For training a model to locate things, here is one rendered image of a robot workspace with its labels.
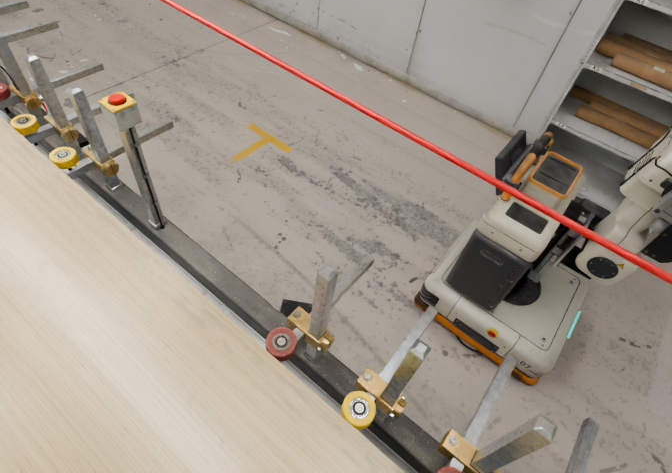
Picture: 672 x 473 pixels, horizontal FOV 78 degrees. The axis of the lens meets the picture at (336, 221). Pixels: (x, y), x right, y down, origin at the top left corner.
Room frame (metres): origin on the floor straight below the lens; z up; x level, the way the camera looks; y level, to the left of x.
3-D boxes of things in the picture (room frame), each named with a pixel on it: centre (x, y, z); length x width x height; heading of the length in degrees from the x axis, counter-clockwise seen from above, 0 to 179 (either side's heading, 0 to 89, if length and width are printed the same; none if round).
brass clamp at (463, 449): (0.27, -0.41, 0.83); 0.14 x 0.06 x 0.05; 59
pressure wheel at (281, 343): (0.45, 0.08, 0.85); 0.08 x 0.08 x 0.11
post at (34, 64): (1.16, 1.07, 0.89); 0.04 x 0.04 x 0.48; 59
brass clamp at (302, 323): (0.53, 0.02, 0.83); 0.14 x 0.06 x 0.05; 59
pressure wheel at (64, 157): (0.96, 0.94, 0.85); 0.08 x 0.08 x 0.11
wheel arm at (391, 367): (0.49, -0.23, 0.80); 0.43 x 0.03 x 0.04; 149
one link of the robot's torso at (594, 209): (1.20, -1.08, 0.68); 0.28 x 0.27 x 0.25; 149
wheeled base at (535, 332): (1.23, -0.90, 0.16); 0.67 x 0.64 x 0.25; 59
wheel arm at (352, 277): (0.62, -0.02, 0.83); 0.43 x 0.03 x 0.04; 149
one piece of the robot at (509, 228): (1.28, -0.82, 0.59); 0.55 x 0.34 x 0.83; 149
